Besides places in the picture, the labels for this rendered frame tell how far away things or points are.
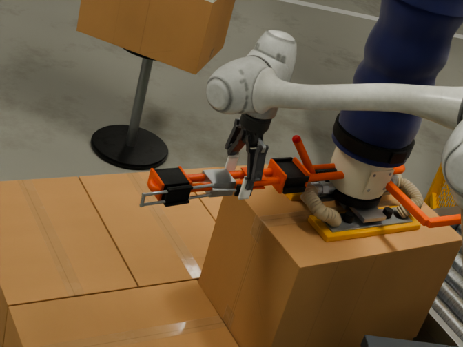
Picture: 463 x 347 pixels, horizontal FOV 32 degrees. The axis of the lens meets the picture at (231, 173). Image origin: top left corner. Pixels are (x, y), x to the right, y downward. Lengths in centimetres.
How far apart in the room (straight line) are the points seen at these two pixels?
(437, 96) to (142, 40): 215
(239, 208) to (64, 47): 301
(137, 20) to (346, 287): 185
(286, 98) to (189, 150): 259
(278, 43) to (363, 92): 24
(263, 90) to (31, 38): 353
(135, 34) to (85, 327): 173
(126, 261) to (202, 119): 216
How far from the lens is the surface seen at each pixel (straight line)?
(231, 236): 234
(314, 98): 173
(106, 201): 282
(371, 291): 234
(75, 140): 418
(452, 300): 293
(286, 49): 187
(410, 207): 223
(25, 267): 250
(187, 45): 362
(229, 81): 172
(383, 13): 210
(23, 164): 393
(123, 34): 373
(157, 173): 199
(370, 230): 229
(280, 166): 217
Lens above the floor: 216
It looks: 31 degrees down
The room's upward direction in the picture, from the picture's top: 16 degrees clockwise
